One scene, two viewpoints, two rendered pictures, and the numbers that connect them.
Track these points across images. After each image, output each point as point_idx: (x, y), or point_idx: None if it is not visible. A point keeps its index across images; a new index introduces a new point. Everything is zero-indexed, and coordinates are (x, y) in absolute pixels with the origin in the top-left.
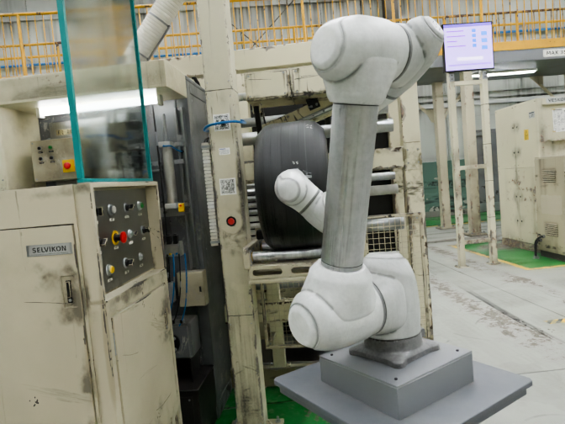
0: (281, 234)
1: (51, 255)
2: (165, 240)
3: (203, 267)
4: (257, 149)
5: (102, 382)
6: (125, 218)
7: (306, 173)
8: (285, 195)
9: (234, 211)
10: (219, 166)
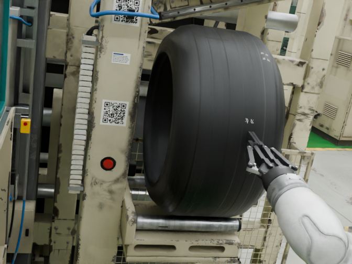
0: (194, 208)
1: None
2: None
3: (31, 197)
4: (189, 80)
5: None
6: None
7: (290, 166)
8: (321, 261)
9: (116, 150)
10: (108, 79)
